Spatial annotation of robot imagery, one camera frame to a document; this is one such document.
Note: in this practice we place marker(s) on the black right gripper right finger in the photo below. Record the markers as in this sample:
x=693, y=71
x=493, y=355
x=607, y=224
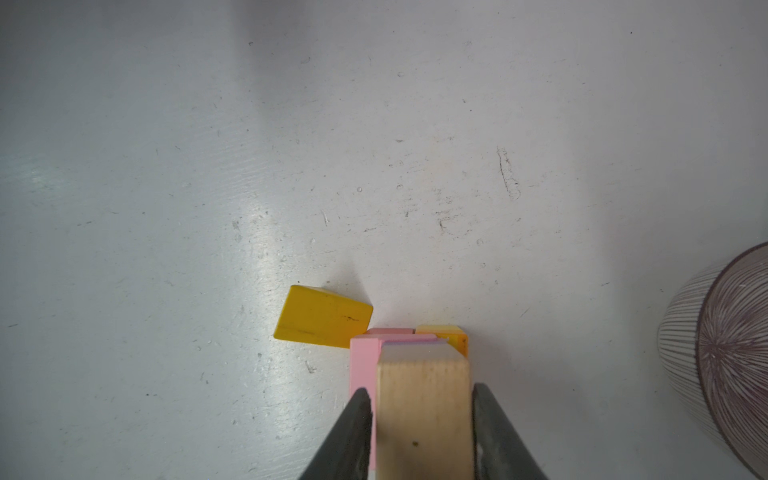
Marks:
x=500, y=452

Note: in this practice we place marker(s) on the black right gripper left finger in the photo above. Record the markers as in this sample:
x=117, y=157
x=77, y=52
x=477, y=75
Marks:
x=345, y=452

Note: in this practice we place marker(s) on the natural wood block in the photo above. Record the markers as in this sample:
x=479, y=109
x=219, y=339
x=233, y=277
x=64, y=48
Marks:
x=423, y=413

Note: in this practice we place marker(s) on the pink rectangular wood block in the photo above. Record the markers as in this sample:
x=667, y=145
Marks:
x=364, y=355

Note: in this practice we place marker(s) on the orange wood block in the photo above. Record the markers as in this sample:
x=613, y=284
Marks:
x=452, y=334

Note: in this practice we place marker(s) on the yellow triangular wood block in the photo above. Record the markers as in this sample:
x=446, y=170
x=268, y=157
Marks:
x=318, y=316

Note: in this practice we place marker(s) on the pink half-round wood block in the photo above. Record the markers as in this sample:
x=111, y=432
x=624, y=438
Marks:
x=390, y=331

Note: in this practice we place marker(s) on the striped ceramic bowl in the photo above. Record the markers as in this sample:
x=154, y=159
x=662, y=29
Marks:
x=712, y=343

